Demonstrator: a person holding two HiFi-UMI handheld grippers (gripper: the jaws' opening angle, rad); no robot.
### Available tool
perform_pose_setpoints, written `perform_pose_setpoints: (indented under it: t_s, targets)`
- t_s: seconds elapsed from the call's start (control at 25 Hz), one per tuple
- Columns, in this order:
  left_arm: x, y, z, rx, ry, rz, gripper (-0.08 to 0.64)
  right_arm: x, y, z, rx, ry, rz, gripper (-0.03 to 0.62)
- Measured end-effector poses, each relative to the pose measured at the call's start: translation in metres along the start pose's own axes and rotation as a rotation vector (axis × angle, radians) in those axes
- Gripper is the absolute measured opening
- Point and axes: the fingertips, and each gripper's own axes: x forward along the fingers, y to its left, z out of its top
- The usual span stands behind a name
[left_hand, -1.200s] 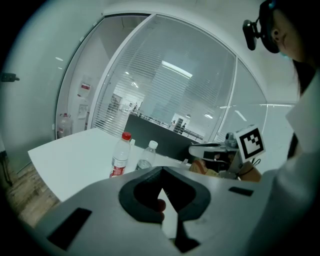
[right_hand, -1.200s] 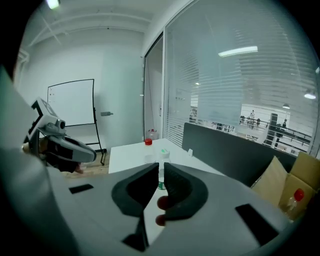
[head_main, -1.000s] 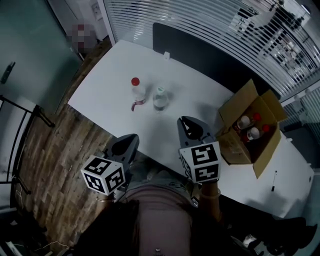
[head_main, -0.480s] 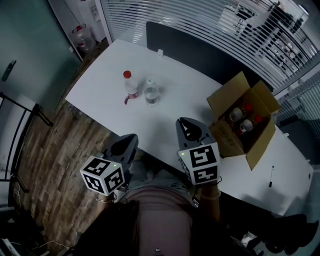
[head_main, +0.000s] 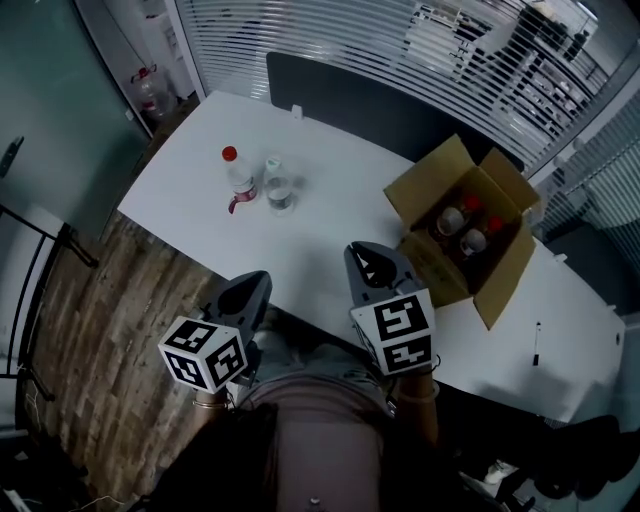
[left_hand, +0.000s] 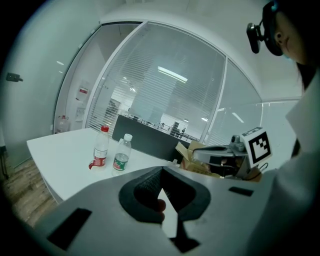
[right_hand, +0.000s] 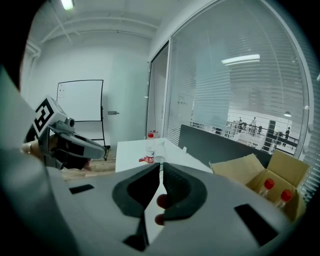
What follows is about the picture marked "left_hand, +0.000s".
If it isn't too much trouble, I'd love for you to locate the long dark desk divider panel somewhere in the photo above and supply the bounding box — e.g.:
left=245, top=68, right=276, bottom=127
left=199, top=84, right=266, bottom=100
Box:
left=111, top=114, right=203, bottom=162

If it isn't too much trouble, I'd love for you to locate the person's torso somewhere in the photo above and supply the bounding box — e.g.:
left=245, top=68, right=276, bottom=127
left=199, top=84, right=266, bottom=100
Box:
left=244, top=74, right=320, bottom=256

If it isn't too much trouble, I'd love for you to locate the dark door handle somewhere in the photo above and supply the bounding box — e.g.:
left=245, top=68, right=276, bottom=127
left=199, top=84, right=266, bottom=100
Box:
left=6, top=72, right=24, bottom=83

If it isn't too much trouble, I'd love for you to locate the person's head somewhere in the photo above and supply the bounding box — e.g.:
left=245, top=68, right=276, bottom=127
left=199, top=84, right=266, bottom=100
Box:
left=273, top=9, right=320, bottom=66

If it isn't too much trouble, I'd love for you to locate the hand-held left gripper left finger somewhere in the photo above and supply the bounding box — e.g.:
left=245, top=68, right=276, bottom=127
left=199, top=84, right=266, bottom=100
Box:
left=32, top=166, right=181, bottom=256

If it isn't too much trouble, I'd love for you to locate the brown cardboard box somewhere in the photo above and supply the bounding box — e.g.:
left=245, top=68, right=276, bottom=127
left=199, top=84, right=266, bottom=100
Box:
left=174, top=140, right=247, bottom=180

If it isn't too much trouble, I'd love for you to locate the white table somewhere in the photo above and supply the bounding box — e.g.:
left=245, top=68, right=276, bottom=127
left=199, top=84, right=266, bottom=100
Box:
left=26, top=127, right=191, bottom=205

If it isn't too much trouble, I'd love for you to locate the red-capped bottle with red label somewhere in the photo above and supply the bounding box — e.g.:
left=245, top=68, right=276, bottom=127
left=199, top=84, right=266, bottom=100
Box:
left=87, top=125, right=111, bottom=171

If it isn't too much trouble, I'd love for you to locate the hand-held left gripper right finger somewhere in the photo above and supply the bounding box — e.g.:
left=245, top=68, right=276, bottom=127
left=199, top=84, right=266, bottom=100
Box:
left=162, top=166, right=274, bottom=256

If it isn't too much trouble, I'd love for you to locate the black head-worn camera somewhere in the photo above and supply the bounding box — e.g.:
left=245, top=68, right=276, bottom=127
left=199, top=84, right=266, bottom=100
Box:
left=246, top=0, right=285, bottom=57

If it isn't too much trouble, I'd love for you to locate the clear plastic bottle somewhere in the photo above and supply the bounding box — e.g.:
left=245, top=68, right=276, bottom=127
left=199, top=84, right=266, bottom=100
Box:
left=111, top=133, right=133, bottom=177

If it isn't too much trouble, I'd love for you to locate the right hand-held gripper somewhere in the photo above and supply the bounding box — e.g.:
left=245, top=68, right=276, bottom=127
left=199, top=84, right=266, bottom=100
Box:
left=192, top=126, right=273, bottom=180

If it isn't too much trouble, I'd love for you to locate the large clear water jug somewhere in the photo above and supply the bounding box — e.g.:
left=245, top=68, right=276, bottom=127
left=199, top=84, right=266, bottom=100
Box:
left=56, top=114, right=70, bottom=135

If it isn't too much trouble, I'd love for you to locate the person's right forearm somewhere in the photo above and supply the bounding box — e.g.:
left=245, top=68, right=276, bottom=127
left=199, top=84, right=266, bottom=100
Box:
left=246, top=166, right=263, bottom=182

